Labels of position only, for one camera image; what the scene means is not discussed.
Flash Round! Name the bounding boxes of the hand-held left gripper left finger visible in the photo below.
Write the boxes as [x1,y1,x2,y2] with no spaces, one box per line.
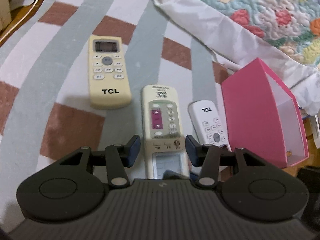
[59,134,141,189]

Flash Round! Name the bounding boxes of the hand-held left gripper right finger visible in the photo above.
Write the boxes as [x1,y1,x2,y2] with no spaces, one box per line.
[185,134,273,190]

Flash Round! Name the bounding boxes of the small white remote control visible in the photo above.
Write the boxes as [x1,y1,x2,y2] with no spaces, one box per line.
[188,100,232,152]

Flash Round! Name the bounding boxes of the cream remote with magenta buttons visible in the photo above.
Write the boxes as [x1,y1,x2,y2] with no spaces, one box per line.
[141,85,190,180]

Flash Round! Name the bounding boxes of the pink box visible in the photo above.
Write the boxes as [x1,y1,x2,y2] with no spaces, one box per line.
[221,57,309,169]

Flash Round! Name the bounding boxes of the yellowed remote control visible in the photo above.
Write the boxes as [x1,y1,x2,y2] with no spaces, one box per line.
[87,34,132,110]

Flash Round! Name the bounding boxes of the striped grey brown blanket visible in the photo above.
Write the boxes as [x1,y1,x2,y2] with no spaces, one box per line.
[0,0,252,180]

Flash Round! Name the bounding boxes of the floral quilted blanket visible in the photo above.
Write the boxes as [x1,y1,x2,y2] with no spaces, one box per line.
[127,0,320,117]

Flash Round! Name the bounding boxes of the floral quilt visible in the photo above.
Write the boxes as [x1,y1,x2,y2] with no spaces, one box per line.
[164,0,320,68]

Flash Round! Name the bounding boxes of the white cable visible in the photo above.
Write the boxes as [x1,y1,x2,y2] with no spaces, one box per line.
[0,0,50,43]

